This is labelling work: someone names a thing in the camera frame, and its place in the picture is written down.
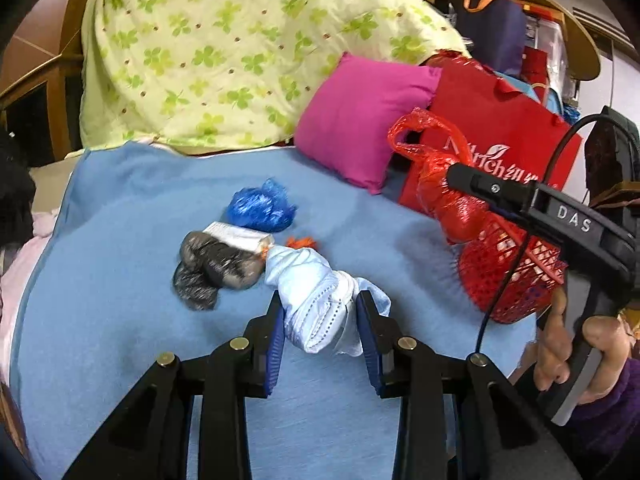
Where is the light blue plastic bag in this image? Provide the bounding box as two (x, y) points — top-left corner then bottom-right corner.
(265, 245), (392, 356)

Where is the red knotted plastic bag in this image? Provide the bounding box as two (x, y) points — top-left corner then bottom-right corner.
(387, 107), (489, 244)

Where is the person's right hand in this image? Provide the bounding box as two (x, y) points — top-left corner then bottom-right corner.
(531, 286), (637, 406)

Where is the red Nilrich paper bag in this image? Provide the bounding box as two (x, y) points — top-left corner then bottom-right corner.
(405, 65), (568, 183)

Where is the red mesh plastic basket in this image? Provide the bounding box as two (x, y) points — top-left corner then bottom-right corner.
(456, 211), (569, 325)

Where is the white printed paper packet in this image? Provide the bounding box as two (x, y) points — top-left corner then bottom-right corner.
(203, 221), (274, 254)

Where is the grey crumpled plastic bag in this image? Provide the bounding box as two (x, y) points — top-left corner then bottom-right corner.
(172, 231), (265, 311)

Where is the orange snack wrapper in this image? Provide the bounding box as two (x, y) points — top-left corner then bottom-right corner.
(285, 236), (318, 250)

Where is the blue crumpled plastic bag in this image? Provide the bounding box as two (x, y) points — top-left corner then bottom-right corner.
(224, 178), (297, 233)

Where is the red shiny plastic bag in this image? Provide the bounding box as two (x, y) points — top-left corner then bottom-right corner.
(422, 50), (496, 76)

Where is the light blue blanket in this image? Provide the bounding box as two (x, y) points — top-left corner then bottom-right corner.
(10, 143), (535, 479)

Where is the magenta pillow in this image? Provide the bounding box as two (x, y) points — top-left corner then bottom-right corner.
(294, 52), (442, 194)

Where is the green clover pattern quilt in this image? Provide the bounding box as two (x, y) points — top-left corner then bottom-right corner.
(79, 0), (463, 154)

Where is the black cable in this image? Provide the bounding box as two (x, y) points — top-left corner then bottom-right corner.
(473, 112), (626, 356)

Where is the navy bag with orange handles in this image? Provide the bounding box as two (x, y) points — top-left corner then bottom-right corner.
(456, 0), (527, 77)

